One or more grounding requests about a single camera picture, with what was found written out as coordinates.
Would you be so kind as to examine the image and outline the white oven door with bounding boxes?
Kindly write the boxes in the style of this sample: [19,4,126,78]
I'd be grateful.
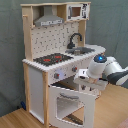
[49,86,95,128]

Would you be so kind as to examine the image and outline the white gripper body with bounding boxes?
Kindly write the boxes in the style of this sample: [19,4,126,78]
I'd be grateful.
[73,69,108,90]

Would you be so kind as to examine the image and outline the black stovetop red burners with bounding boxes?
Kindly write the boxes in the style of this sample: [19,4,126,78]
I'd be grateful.
[34,53,71,66]

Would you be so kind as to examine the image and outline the black toy faucet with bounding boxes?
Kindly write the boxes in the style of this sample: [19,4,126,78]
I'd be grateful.
[67,33,82,49]

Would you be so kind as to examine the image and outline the red oven knob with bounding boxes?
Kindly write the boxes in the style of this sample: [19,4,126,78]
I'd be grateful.
[71,66,78,73]
[54,73,60,79]

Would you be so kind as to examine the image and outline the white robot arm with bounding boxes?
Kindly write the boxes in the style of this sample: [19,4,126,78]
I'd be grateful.
[74,54,128,90]

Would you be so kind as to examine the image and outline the wooden toy kitchen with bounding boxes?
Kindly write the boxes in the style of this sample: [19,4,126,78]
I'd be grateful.
[22,2,105,127]

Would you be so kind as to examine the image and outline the left red oven knob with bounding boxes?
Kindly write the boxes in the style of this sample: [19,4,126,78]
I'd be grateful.
[54,73,60,79]

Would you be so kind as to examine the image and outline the grey toy sink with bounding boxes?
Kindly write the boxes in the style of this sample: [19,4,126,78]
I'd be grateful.
[65,47,95,55]

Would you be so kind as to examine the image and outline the toy microwave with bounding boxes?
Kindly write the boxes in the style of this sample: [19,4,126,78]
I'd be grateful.
[67,3,89,21]

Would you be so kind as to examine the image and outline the grey range hood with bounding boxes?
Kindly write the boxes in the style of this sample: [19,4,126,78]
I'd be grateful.
[35,5,64,27]

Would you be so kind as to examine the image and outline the right red oven knob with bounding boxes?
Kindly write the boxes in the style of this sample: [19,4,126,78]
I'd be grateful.
[71,66,78,73]

